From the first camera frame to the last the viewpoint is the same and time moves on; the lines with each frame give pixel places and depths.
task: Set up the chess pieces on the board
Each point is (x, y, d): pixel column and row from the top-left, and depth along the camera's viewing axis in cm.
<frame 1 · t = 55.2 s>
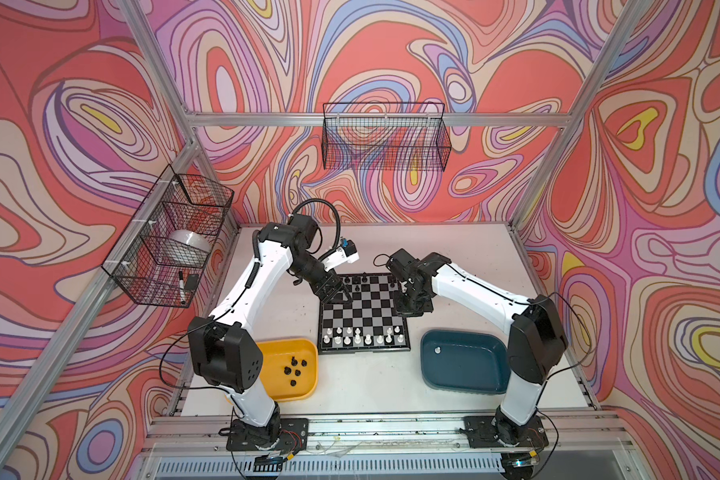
left hand: (343, 288, 77), fingers open
right hand: (408, 320, 84), fingers closed
yellow plastic tray: (290, 368, 85), on the table
teal plastic tray: (468, 364, 86), on the table
black white chess board: (369, 322, 93), point 3 cm above the table
white rook right corner: (400, 338, 88), point 4 cm above the table
white pawn right: (397, 329, 91), point 4 cm above the table
white pawn e: (437, 350, 88), point 2 cm above the table

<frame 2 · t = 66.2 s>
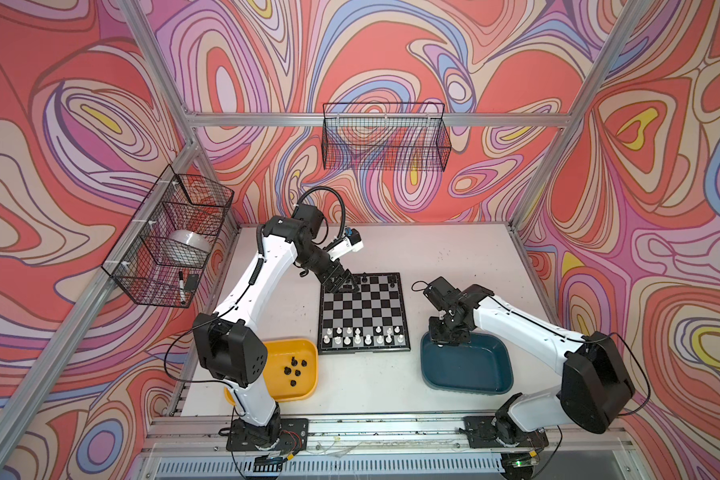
left hand: (349, 276, 77), fingers open
right hand: (442, 347, 82), fingers closed
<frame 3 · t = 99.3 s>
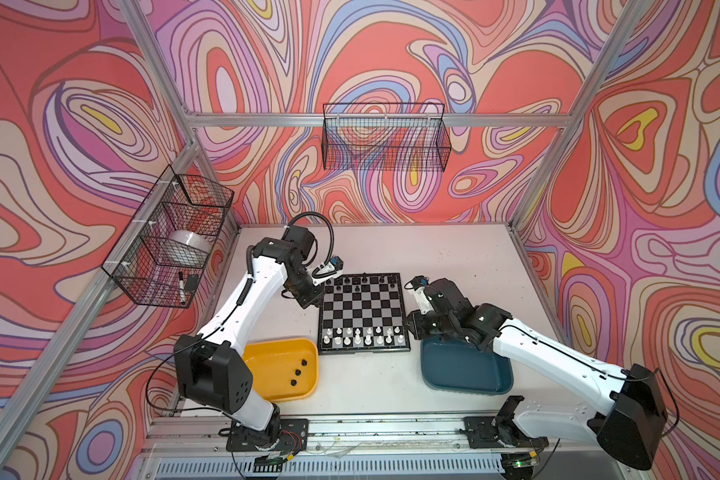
left hand: (317, 294, 80), fingers closed
right hand: (409, 328, 78), fingers closed
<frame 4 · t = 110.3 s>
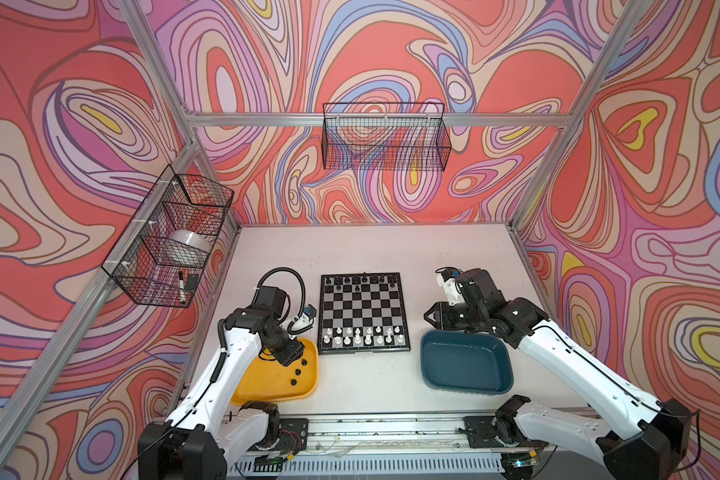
left hand: (293, 343, 81), fingers open
right hand: (432, 323, 76), fingers open
